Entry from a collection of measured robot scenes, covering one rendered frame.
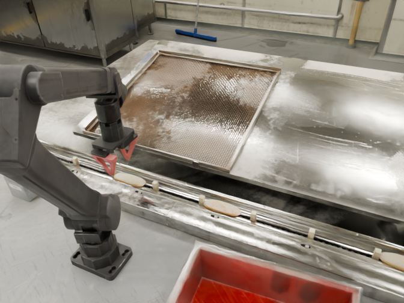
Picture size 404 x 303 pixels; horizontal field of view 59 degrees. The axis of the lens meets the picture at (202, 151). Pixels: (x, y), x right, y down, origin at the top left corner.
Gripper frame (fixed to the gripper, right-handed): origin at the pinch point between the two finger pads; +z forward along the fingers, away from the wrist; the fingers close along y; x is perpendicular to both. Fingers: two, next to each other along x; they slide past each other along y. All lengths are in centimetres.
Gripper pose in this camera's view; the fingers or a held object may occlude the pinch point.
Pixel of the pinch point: (119, 164)
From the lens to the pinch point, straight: 99.7
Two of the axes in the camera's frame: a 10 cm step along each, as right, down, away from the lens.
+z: 0.3, 8.1, 5.8
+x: 9.1, 2.2, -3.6
